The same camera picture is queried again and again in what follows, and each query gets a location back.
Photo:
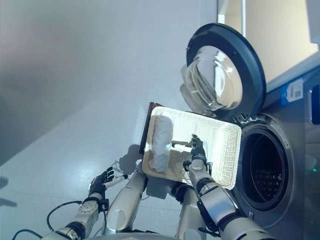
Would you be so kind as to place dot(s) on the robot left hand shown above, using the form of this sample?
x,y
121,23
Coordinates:
x,y
97,186

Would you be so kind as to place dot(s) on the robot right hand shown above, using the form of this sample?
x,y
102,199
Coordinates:
x,y
198,150

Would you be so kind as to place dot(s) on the white cloth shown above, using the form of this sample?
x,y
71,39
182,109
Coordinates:
x,y
162,142

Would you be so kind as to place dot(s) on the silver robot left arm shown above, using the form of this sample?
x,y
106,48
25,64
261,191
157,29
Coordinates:
x,y
86,210

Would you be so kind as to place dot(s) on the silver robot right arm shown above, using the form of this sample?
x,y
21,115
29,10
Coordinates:
x,y
217,202

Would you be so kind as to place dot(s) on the grey washing machine body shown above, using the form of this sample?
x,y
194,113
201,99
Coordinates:
x,y
300,162

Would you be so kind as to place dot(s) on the round glass washing machine door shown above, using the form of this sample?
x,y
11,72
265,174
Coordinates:
x,y
250,60

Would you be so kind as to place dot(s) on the blue white machine sticker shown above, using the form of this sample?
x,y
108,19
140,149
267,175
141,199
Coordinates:
x,y
295,91

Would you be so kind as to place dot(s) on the white woven basket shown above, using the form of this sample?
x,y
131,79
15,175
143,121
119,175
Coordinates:
x,y
225,150

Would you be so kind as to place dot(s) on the silver robot left leg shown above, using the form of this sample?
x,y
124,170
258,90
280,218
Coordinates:
x,y
127,200

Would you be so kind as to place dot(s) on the silver robot leg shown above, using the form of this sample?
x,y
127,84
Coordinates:
x,y
190,215
127,200

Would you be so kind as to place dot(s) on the brown wooden stool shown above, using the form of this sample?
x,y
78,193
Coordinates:
x,y
145,125

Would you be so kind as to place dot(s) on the silver robot torso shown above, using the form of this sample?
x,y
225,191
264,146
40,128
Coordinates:
x,y
135,237

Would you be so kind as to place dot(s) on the silver robot right leg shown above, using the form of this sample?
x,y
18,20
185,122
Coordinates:
x,y
190,215

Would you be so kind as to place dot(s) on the perforated steel washer drum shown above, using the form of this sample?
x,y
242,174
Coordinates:
x,y
267,172

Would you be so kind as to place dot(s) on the beige cabinet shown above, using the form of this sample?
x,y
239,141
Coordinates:
x,y
275,30

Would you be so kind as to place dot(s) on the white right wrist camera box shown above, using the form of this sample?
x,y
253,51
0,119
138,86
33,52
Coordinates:
x,y
205,146

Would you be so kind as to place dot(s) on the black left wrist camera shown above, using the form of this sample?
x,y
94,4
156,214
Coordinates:
x,y
105,205

